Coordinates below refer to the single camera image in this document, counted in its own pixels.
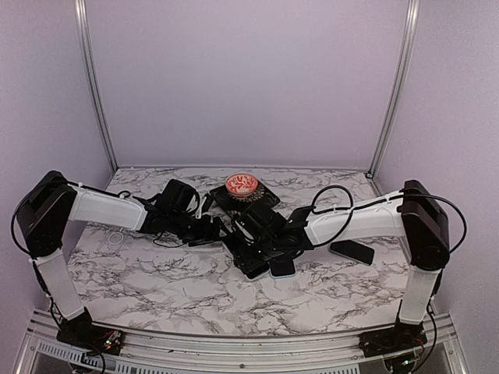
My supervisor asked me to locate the black smartphone teal edge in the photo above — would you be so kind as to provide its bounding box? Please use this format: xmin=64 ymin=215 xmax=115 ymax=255
xmin=245 ymin=263 xmax=269 ymax=281

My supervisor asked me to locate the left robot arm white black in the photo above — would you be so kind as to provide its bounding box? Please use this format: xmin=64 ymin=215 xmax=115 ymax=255
xmin=10 ymin=171 xmax=223 ymax=347

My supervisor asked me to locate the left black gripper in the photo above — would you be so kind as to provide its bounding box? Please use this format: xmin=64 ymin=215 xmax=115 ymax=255
xmin=167 ymin=210 xmax=232 ymax=246

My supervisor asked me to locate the red white patterned bowl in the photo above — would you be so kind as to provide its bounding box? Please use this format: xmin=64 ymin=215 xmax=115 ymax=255
xmin=225 ymin=173 xmax=259 ymax=197

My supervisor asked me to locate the clear magsafe phone case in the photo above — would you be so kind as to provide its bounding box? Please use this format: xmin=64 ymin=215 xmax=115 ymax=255
xmin=98 ymin=231 xmax=129 ymax=256

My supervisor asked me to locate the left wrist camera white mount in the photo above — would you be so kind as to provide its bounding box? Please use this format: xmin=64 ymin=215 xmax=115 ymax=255
xmin=195 ymin=193 xmax=213 ymax=219

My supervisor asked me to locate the front aluminium rail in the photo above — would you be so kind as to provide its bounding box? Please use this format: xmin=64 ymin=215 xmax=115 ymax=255
xmin=13 ymin=310 xmax=469 ymax=373

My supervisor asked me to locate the right aluminium frame post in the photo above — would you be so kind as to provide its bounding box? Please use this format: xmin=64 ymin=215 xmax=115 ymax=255
xmin=368 ymin=0 xmax=421 ymax=178

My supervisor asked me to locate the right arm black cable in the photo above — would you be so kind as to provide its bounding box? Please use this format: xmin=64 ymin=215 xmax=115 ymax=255
xmin=311 ymin=185 xmax=468 ymax=258

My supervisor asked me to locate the aluminium frame post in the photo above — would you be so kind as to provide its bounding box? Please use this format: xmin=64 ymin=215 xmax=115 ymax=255
xmin=368 ymin=0 xmax=421 ymax=178
xmin=74 ymin=0 xmax=119 ymax=173

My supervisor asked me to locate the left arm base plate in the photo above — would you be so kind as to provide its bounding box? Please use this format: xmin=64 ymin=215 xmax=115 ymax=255
xmin=56 ymin=324 xmax=125 ymax=355

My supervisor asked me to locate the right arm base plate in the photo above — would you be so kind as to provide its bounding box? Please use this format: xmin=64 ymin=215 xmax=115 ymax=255
xmin=359 ymin=327 xmax=427 ymax=358

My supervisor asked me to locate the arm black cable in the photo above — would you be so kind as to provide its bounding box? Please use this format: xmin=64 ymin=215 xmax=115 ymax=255
xmin=311 ymin=185 xmax=468 ymax=258
xmin=10 ymin=178 xmax=203 ymax=250

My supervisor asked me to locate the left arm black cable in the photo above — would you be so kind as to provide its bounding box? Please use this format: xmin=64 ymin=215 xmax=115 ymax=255
xmin=10 ymin=178 xmax=203 ymax=250

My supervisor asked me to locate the left aluminium frame post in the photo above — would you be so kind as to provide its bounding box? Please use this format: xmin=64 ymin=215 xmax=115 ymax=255
xmin=74 ymin=0 xmax=119 ymax=173

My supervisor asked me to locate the black square floral plate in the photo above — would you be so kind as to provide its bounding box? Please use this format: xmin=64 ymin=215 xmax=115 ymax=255
xmin=209 ymin=182 xmax=281 ymax=217

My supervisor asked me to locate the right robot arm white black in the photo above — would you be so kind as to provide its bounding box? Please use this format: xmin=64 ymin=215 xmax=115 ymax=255
xmin=222 ymin=180 xmax=451 ymax=349

